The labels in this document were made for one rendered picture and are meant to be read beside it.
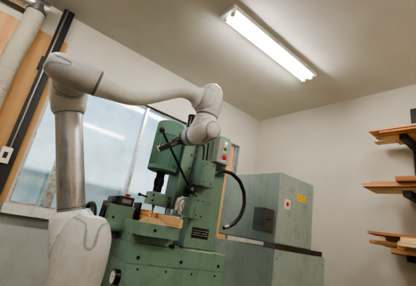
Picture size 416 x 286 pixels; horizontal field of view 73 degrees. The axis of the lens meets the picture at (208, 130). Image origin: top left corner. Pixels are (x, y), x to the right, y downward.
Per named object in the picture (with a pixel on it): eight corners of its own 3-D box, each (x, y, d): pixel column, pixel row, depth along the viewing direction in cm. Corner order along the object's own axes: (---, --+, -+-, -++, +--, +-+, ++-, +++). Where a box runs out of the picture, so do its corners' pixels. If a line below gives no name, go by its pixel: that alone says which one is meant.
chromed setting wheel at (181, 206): (171, 215, 158) (175, 192, 162) (189, 218, 164) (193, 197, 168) (173, 215, 156) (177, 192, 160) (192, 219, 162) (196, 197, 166)
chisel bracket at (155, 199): (142, 205, 165) (146, 190, 167) (164, 210, 172) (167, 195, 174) (147, 205, 159) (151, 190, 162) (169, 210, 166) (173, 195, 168)
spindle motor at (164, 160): (142, 169, 174) (153, 122, 184) (167, 176, 183) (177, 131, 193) (153, 166, 160) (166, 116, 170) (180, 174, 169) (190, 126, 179)
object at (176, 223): (130, 218, 185) (131, 212, 186) (132, 219, 186) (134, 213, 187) (177, 228, 132) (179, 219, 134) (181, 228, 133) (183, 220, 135)
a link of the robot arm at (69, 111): (49, 283, 90) (46, 270, 109) (102, 270, 99) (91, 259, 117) (46, 59, 104) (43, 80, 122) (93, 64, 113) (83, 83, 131)
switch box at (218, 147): (210, 162, 180) (215, 138, 185) (223, 166, 185) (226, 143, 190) (216, 161, 175) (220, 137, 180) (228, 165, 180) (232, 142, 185)
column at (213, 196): (164, 242, 176) (187, 134, 200) (194, 246, 187) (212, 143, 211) (182, 247, 158) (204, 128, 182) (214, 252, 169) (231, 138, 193)
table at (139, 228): (87, 221, 172) (90, 212, 174) (134, 229, 187) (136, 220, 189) (118, 231, 124) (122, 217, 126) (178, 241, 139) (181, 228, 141)
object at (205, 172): (192, 185, 169) (197, 161, 174) (205, 188, 174) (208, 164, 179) (200, 184, 163) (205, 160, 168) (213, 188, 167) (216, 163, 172)
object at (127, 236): (106, 233, 166) (108, 226, 167) (139, 238, 176) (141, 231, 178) (129, 241, 134) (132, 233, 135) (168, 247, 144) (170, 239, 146)
